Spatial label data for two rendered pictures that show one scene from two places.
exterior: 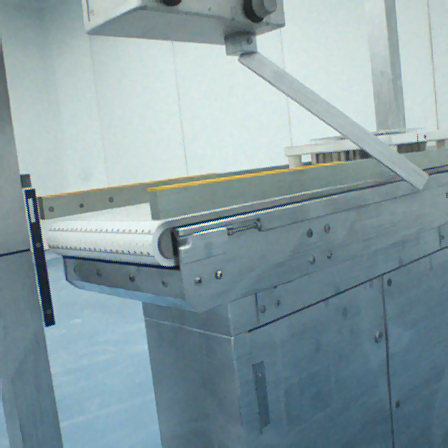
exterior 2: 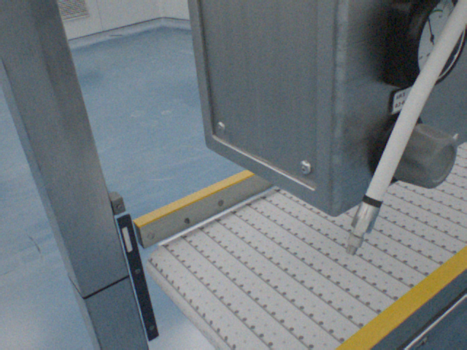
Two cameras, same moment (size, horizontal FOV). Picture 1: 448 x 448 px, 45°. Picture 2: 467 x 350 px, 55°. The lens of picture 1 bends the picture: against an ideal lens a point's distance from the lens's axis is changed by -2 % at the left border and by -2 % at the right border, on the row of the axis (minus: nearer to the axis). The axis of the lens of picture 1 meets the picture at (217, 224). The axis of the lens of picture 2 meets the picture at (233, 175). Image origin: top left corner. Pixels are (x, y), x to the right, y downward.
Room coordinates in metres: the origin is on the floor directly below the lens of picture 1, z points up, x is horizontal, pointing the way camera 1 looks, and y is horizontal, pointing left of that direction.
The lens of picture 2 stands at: (0.37, 0.07, 1.14)
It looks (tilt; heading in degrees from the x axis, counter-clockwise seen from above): 30 degrees down; 8
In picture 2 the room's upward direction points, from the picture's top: 6 degrees counter-clockwise
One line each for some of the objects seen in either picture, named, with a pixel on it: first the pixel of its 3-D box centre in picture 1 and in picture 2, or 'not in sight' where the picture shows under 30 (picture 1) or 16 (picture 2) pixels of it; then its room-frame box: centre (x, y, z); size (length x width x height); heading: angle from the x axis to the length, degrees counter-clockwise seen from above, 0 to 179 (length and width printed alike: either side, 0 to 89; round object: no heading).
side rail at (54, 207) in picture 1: (320, 167); (455, 87); (1.22, -0.24, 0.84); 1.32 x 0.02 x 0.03; 132
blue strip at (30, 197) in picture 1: (40, 258); (140, 282); (0.77, 0.26, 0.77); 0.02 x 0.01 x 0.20; 132
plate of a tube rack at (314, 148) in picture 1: (368, 142); not in sight; (1.11, -0.32, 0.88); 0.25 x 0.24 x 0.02; 42
